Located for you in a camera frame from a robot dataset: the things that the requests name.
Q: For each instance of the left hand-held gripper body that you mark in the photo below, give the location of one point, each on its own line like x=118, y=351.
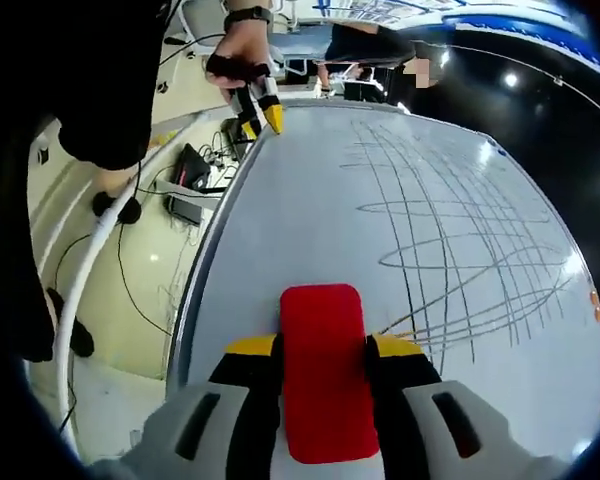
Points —
x=252, y=97

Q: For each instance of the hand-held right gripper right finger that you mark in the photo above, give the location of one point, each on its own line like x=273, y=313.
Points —
x=405, y=380

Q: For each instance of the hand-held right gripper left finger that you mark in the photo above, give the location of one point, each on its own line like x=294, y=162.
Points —
x=245, y=390

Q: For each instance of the red whiteboard eraser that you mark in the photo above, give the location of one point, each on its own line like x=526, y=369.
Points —
x=330, y=375

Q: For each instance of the white whiteboard with grey frame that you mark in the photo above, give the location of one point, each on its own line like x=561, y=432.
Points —
x=305, y=200

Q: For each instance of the person's left hand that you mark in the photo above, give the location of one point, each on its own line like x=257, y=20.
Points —
x=240, y=55

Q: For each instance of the black device with red stripe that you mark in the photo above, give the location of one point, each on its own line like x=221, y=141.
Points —
x=192, y=167

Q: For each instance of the black wristband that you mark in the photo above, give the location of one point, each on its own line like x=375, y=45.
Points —
x=247, y=15

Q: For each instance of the white mesh office chair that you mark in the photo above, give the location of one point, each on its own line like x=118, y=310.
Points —
x=202, y=20

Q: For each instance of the black flat box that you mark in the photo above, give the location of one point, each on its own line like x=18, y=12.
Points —
x=185, y=210

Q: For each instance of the person's black shoe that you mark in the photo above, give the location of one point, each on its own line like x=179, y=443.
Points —
x=130, y=211
x=80, y=340

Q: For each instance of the person's dark clothing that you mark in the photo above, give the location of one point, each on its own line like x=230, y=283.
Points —
x=105, y=75

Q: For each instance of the white floor pipe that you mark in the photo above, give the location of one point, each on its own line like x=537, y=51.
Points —
x=100, y=225

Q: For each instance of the round ceiling light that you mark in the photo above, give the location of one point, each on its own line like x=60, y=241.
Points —
x=511, y=79

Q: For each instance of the white ceiling conduit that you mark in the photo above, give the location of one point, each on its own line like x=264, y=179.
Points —
x=530, y=62

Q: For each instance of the blue white wall display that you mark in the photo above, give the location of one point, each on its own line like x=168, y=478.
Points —
x=520, y=25

